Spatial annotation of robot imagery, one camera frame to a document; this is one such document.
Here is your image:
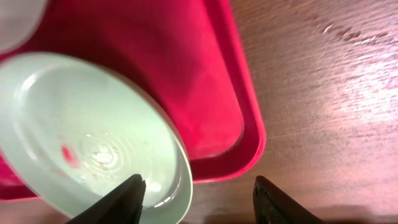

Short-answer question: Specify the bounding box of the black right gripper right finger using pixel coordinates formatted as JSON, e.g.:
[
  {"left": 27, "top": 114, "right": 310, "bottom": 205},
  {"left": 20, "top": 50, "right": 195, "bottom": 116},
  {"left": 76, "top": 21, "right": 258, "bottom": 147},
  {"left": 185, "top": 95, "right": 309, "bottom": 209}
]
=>
[{"left": 253, "top": 175, "right": 323, "bottom": 224}]

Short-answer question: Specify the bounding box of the white plate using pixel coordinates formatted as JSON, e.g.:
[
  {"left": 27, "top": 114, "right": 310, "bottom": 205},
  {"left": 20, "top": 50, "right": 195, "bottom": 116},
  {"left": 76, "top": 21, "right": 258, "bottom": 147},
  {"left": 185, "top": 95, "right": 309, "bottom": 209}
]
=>
[{"left": 1, "top": 0, "right": 48, "bottom": 54}]

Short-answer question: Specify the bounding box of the light green plate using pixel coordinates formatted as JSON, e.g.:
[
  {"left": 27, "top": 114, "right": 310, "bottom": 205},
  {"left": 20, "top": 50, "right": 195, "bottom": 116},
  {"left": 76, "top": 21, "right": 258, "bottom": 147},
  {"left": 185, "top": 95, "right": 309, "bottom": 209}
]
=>
[{"left": 1, "top": 53, "right": 193, "bottom": 223}]

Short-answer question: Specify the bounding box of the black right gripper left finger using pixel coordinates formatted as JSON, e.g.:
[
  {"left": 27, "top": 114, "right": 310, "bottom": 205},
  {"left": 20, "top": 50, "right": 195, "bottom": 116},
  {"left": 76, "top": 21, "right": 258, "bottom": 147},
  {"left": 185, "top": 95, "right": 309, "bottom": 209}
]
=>
[{"left": 67, "top": 174, "right": 146, "bottom": 224}]

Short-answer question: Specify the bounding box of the red plastic tray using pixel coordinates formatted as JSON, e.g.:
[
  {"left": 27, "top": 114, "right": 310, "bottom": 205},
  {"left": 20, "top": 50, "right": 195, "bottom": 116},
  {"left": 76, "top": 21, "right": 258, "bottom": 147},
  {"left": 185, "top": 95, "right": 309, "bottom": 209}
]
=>
[{"left": 1, "top": 0, "right": 266, "bottom": 183}]

